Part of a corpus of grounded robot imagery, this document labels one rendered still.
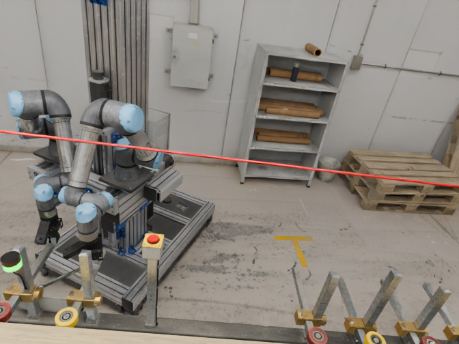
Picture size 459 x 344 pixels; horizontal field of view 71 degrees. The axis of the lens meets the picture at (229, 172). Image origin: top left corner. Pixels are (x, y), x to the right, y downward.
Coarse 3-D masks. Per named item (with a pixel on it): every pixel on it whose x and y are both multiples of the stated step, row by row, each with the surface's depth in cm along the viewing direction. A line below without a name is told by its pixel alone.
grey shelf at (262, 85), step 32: (256, 64) 347; (288, 64) 365; (320, 64) 369; (256, 96) 339; (288, 96) 385; (320, 96) 390; (288, 128) 408; (320, 128) 384; (256, 160) 419; (288, 160) 432
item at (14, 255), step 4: (12, 252) 120; (16, 252) 120; (4, 256) 118; (8, 256) 118; (12, 256) 118; (16, 256) 119; (4, 260) 116; (8, 260) 117; (12, 260) 117; (20, 276) 126; (24, 284) 129; (24, 288) 131
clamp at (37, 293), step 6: (6, 288) 134; (12, 288) 134; (18, 288) 134; (36, 288) 136; (6, 294) 132; (12, 294) 132; (18, 294) 132; (24, 294) 132; (30, 294) 133; (36, 294) 134; (42, 294) 138; (24, 300) 134; (30, 300) 134
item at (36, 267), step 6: (48, 246) 157; (42, 252) 153; (48, 252) 155; (42, 258) 150; (36, 264) 147; (42, 264) 150; (36, 270) 145; (12, 300) 130; (18, 300) 133; (12, 306) 128; (12, 312) 129
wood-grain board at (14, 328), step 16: (0, 336) 114; (16, 336) 115; (32, 336) 116; (48, 336) 116; (64, 336) 117; (80, 336) 118; (96, 336) 119; (112, 336) 120; (128, 336) 121; (144, 336) 121; (160, 336) 122; (176, 336) 123; (192, 336) 124
